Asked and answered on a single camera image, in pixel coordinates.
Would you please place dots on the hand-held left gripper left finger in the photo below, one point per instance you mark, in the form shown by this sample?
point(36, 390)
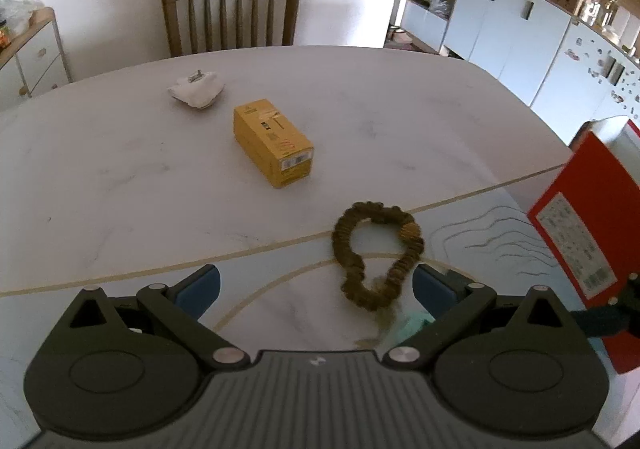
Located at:
point(200, 286)

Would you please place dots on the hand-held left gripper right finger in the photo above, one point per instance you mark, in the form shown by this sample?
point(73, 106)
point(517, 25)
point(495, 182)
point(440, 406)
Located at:
point(433, 291)

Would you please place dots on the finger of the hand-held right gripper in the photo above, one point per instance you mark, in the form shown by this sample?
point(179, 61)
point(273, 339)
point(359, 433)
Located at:
point(607, 319)

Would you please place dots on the brown fabric scrunchie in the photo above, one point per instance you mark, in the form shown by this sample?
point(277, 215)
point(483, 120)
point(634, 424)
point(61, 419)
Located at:
point(350, 259)

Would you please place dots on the red cardboard box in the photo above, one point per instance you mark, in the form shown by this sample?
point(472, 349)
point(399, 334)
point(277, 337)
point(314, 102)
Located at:
point(585, 189)

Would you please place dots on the yellow cardboard box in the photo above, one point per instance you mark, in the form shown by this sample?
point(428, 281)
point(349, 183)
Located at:
point(272, 144)

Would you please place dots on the white cloth pouch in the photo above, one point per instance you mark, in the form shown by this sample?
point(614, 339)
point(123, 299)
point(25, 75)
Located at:
point(196, 90)

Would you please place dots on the white kitchen cabinets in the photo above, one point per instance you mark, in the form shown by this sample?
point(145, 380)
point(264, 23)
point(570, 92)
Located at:
point(495, 29)

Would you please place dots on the white wooden sideboard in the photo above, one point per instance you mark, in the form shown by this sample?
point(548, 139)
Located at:
point(35, 59)

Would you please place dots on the white plastic bags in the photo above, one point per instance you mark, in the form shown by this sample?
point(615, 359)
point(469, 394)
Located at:
point(17, 14)

